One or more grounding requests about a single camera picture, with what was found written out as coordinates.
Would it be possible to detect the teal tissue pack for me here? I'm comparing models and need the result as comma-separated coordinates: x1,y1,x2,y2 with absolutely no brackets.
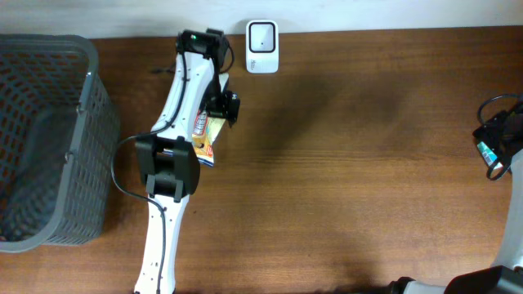
476,141,503,170

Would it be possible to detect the yellow snack bag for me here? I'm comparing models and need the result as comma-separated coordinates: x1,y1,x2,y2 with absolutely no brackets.
190,73,230,168

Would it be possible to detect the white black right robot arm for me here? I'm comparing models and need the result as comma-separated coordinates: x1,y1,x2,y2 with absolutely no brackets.
386,101,522,294

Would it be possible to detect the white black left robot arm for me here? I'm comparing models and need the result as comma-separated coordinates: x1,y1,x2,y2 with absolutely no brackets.
134,29,240,294

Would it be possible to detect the grey plastic basket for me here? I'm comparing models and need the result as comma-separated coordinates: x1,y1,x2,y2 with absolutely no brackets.
1,34,120,253

